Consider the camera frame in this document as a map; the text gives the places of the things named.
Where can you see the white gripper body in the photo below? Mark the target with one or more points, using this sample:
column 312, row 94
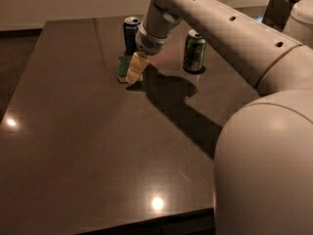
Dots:
column 149, row 44

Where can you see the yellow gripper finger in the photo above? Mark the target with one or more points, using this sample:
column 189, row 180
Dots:
column 137, row 65

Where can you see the green and yellow sponge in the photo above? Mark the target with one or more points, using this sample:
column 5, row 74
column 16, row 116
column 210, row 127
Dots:
column 123, row 65

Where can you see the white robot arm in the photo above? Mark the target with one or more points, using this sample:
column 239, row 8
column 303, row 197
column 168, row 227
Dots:
column 263, row 160

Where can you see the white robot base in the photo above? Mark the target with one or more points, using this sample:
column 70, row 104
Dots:
column 300, row 23

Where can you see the blue pepsi can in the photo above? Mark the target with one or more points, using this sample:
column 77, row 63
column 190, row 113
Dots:
column 130, row 28

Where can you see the green soda can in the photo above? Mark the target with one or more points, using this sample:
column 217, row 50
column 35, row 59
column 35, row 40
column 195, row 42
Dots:
column 194, row 52

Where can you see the dark box in corner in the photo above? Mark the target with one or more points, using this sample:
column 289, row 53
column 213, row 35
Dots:
column 277, row 13

